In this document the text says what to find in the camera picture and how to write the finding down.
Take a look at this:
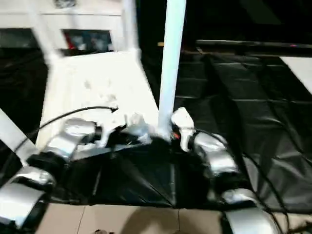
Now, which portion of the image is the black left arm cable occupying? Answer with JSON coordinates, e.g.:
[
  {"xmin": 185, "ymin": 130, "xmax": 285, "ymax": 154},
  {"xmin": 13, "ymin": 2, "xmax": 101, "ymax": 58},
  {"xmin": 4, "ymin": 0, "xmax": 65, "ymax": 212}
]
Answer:
[{"xmin": 39, "ymin": 105, "xmax": 119, "ymax": 130}]

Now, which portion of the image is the white board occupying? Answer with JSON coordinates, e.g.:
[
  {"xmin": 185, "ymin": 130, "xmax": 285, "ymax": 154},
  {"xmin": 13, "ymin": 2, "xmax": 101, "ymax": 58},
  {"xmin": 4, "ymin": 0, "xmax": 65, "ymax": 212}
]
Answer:
[{"xmin": 280, "ymin": 57, "xmax": 312, "ymax": 95}]

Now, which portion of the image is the white glass-door cabinet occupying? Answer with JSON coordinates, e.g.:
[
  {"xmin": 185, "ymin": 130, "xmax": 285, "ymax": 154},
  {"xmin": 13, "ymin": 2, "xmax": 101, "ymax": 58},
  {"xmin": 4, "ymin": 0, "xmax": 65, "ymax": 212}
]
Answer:
[{"xmin": 0, "ymin": 0, "xmax": 127, "ymax": 53}]

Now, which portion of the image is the black plastic mat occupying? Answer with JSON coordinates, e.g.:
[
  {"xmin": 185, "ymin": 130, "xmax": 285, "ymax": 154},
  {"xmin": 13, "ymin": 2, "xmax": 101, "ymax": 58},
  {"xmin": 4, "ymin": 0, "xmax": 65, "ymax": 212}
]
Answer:
[{"xmin": 0, "ymin": 46, "xmax": 312, "ymax": 213}]

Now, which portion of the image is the black metal rail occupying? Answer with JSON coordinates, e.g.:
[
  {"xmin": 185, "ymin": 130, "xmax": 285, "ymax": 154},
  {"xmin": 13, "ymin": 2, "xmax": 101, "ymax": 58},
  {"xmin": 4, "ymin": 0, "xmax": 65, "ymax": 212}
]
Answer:
[{"xmin": 196, "ymin": 40, "xmax": 312, "ymax": 53}]

